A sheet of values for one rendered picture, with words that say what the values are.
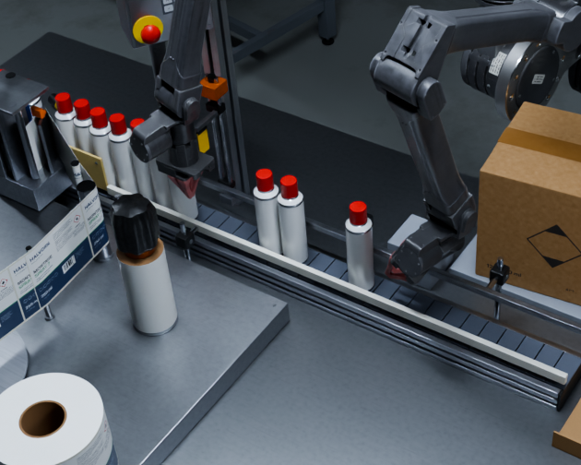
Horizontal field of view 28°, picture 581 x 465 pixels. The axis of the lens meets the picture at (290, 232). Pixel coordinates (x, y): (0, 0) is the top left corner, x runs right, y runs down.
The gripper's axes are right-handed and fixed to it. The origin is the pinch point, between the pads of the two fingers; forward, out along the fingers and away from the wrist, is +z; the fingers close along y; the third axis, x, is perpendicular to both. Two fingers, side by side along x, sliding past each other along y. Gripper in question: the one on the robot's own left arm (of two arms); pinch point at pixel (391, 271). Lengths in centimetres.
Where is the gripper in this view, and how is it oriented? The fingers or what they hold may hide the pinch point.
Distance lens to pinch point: 222.4
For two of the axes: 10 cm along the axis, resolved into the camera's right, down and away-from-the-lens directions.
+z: -4.7, 3.5, 8.1
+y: -5.7, 5.8, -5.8
